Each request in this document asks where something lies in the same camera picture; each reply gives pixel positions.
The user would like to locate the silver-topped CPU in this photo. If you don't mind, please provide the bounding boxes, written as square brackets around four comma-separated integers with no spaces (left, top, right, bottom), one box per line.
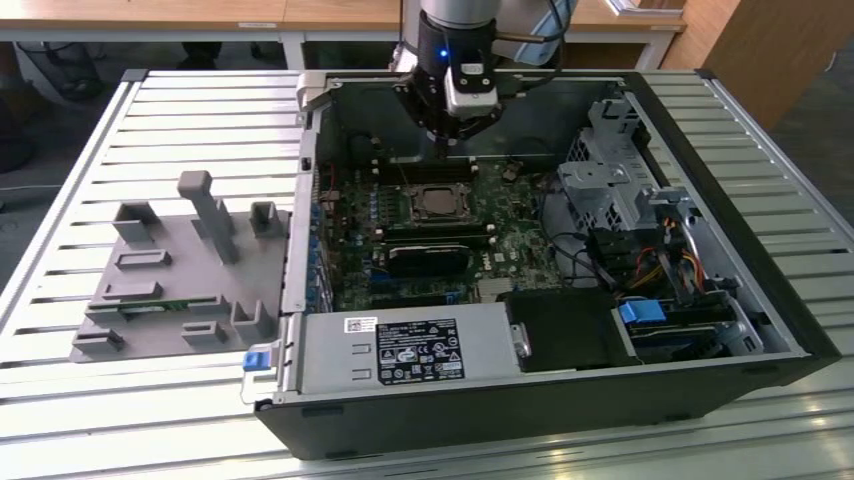
[420,189,465,214]

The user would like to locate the metal socket cover frame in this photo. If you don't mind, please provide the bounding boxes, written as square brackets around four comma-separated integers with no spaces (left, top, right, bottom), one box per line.
[408,183,476,222]

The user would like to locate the CPU socket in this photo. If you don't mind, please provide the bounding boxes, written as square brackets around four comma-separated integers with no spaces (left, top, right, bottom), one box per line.
[405,182,479,224]

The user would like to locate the green motherboard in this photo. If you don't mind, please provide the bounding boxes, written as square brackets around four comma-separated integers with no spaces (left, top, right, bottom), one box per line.
[312,159,562,311]

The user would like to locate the silver drive cage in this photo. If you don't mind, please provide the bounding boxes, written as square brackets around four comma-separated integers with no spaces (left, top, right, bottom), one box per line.
[556,97,675,234]

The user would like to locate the silver chipset heatsink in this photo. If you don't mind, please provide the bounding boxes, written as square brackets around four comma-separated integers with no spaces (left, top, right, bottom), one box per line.
[476,278,516,302]

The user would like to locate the wooden desk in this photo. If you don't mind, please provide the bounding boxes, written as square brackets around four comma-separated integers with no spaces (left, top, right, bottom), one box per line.
[0,0,688,71]

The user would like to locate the gray parts rack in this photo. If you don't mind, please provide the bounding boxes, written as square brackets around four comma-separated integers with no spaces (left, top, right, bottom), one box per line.
[69,169,296,365]

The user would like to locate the wooden cabinet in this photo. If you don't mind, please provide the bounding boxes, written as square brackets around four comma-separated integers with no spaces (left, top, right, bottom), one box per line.
[659,0,854,132]

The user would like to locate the gray power supply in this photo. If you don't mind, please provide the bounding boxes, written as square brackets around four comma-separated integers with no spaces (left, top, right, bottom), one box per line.
[292,301,528,394]

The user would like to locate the blue disk carrier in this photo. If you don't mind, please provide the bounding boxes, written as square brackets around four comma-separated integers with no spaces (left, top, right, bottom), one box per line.
[616,298,667,327]

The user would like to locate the green RAM stick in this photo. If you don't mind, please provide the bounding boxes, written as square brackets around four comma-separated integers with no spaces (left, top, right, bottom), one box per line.
[117,298,220,315]

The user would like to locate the blue case latch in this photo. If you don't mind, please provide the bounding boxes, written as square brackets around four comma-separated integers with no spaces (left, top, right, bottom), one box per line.
[243,349,276,374]

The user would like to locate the black PC case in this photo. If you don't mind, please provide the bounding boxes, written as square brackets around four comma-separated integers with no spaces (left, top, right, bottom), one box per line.
[252,68,843,462]

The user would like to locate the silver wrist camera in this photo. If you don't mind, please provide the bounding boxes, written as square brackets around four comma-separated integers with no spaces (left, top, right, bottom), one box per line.
[444,62,500,120]

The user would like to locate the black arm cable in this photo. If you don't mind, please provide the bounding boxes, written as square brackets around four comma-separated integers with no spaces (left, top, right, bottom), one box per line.
[512,0,572,86]

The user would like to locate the yellow orange wire bundle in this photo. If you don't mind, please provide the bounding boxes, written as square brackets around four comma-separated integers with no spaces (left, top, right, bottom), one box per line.
[630,219,708,294]

